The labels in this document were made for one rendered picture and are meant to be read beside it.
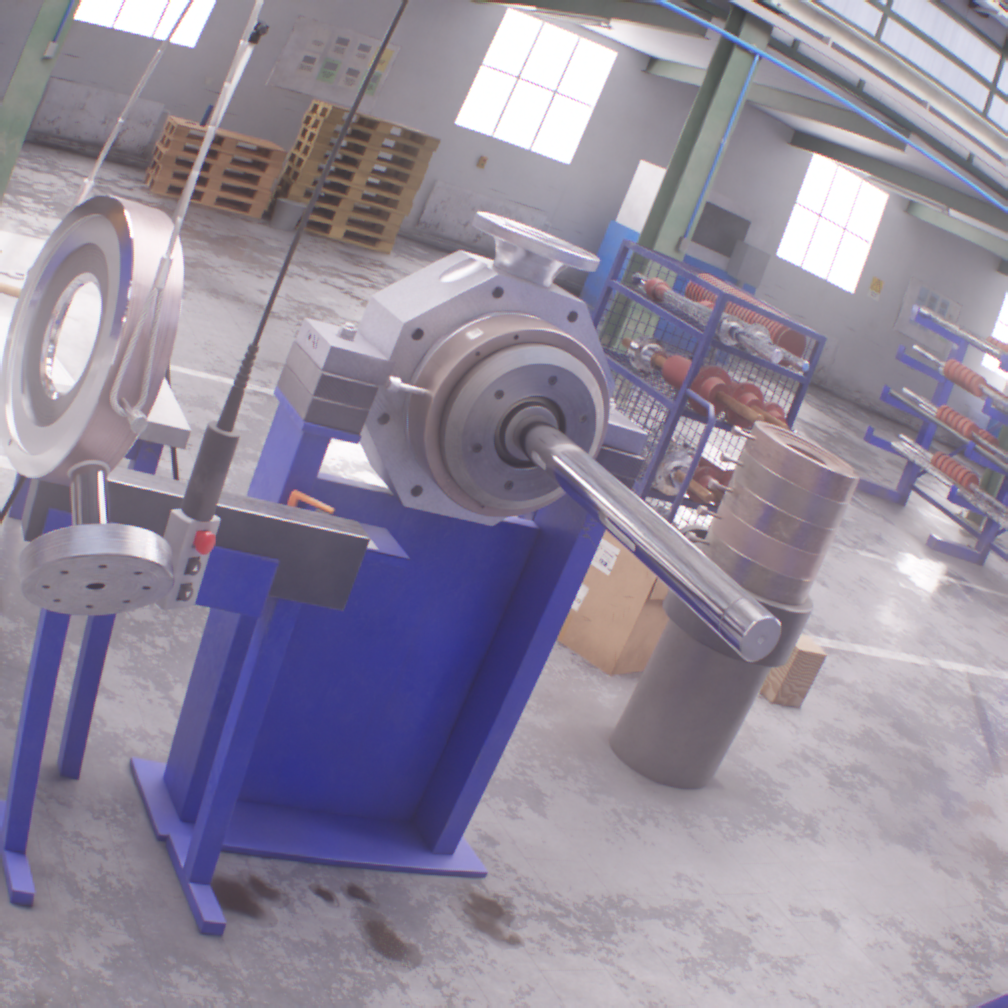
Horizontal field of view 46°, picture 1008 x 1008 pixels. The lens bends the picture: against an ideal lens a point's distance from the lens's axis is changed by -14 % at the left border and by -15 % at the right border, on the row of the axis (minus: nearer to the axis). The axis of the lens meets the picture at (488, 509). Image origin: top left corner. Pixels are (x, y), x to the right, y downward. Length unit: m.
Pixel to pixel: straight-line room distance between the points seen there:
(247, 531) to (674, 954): 1.56
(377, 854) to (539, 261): 1.36
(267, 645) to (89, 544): 0.96
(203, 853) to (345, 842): 0.54
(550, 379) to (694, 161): 7.15
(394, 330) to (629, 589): 2.29
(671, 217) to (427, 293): 7.05
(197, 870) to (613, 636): 2.42
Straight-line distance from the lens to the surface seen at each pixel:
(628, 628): 4.62
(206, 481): 1.61
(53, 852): 2.63
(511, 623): 2.94
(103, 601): 1.55
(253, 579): 2.24
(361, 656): 2.88
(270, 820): 2.98
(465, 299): 2.49
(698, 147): 9.52
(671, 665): 3.94
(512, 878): 3.20
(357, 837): 3.06
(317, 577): 2.28
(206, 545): 1.63
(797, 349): 5.42
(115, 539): 1.42
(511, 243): 2.51
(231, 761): 2.45
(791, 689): 5.15
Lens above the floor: 1.60
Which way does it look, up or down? 16 degrees down
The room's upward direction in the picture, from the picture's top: 23 degrees clockwise
